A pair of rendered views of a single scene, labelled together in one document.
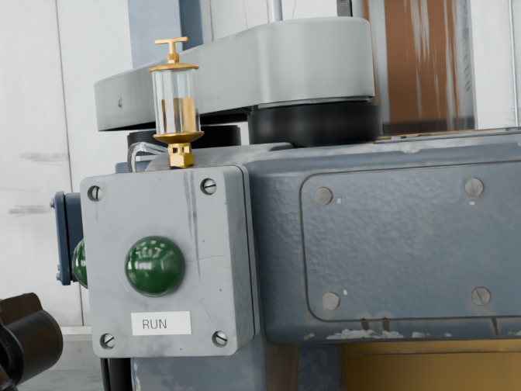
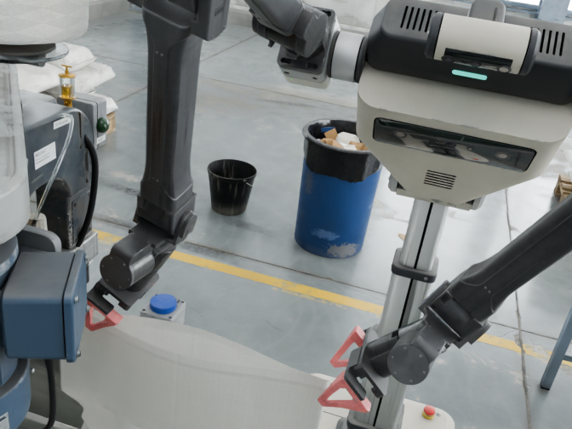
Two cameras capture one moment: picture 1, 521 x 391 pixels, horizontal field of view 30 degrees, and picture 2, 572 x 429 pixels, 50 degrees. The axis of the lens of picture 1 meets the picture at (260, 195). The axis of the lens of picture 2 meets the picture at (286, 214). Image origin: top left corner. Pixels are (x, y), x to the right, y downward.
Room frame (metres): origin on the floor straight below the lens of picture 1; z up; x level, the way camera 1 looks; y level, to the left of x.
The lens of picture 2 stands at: (1.57, 0.41, 1.69)
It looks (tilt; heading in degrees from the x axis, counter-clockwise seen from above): 27 degrees down; 178
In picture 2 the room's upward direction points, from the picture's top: 8 degrees clockwise
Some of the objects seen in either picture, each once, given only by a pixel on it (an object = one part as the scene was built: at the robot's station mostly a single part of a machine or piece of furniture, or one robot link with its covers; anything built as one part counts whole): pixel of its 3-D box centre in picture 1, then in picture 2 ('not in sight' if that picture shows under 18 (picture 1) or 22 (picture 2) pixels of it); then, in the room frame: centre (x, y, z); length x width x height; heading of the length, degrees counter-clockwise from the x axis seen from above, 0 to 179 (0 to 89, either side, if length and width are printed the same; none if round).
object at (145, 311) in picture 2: not in sight; (163, 317); (0.43, 0.20, 0.81); 0.08 x 0.08 x 0.06; 76
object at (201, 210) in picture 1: (172, 259); (82, 120); (0.49, 0.05, 1.29); 0.08 x 0.05 x 0.09; 76
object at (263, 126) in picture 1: (314, 126); not in sight; (0.66, -0.04, 1.35); 0.09 x 0.09 x 0.03
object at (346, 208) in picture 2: not in sight; (337, 189); (-1.50, 0.78, 0.32); 0.51 x 0.48 x 0.65; 166
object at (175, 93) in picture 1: (176, 102); (67, 86); (0.55, 0.04, 1.37); 0.03 x 0.02 x 0.03; 76
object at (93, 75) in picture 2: not in sight; (66, 77); (-2.55, -1.08, 0.44); 0.68 x 0.44 x 0.15; 166
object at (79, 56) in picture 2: not in sight; (40, 52); (-2.63, -1.28, 0.56); 0.67 x 0.43 x 0.15; 76
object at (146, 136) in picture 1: (184, 143); not in sight; (1.03, 0.08, 1.35); 0.12 x 0.12 x 0.04
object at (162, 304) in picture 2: not in sight; (163, 305); (0.43, 0.20, 0.84); 0.06 x 0.06 x 0.02
